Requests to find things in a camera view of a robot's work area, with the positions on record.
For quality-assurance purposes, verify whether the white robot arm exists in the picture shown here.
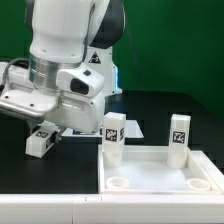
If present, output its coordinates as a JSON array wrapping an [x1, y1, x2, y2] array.
[[0, 0, 125, 134]]

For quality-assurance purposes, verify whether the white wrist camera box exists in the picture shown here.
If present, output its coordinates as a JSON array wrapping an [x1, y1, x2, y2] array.
[[56, 63, 104, 98]]

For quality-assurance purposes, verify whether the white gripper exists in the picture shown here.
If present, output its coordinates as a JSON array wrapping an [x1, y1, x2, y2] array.
[[0, 65, 105, 144]]

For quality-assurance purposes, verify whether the white square tabletop tray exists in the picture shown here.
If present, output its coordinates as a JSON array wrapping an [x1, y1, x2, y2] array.
[[98, 145, 224, 195]]

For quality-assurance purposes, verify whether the white sheet with tags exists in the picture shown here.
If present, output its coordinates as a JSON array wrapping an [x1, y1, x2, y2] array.
[[62, 120, 144, 138]]

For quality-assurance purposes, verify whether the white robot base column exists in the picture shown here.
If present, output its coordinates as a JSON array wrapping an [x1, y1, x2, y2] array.
[[85, 47, 122, 97]]

